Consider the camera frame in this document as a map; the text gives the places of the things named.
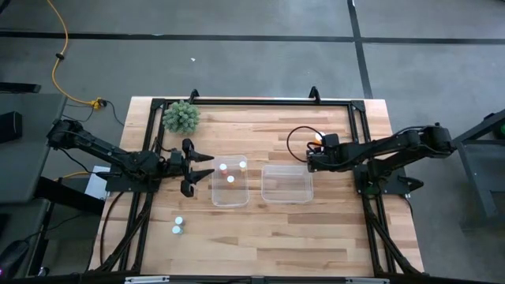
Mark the purple pill bottle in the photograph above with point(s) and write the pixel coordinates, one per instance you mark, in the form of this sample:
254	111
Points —
178	220

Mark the small orange pill bottle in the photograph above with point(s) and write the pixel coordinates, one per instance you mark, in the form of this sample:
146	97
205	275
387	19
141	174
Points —
230	179

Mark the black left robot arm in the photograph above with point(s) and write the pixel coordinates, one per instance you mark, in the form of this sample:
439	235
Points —
98	148

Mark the silver aluminium bracket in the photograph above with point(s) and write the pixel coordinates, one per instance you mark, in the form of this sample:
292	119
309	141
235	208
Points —
367	280
146	280

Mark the grey desk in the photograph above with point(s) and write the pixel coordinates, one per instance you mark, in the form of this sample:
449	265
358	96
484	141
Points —
31	158

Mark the black metal stand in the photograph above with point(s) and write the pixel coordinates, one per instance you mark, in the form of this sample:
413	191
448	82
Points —
473	173

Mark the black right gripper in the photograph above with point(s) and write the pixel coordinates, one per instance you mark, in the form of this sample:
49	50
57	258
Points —
319	161

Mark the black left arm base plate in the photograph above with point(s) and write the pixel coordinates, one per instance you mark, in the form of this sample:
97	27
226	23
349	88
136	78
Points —
118	186

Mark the yellow pill bottle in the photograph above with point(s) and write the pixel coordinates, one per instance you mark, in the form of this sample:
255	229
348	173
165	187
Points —
242	165

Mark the black computer mouse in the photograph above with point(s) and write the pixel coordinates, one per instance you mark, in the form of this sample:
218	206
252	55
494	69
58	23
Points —
13	256

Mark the pink pill bottle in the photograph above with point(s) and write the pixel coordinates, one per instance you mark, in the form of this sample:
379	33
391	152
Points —
223	167

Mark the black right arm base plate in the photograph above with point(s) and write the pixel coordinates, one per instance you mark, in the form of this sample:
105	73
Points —
394	188

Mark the black speaker box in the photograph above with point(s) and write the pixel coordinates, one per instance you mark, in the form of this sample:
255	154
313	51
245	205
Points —
10	126

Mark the green succulent in white pot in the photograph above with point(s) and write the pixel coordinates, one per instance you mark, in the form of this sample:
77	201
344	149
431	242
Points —
181	117

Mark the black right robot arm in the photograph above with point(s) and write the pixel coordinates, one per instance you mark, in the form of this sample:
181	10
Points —
394	144

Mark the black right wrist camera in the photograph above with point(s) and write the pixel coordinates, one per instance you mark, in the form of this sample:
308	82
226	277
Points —
331	140

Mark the white paper sheet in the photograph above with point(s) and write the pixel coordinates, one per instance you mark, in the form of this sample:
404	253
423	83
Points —
94	188

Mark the clear plastic bin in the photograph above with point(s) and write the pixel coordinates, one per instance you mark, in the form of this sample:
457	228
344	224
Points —
230	197
288	185

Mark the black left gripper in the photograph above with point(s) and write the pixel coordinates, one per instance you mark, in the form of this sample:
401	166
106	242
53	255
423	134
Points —
186	165

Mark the green round object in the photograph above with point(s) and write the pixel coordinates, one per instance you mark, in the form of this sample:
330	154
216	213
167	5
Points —
501	131

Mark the black aluminium table frame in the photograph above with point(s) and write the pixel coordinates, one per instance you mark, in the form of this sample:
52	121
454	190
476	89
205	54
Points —
256	102

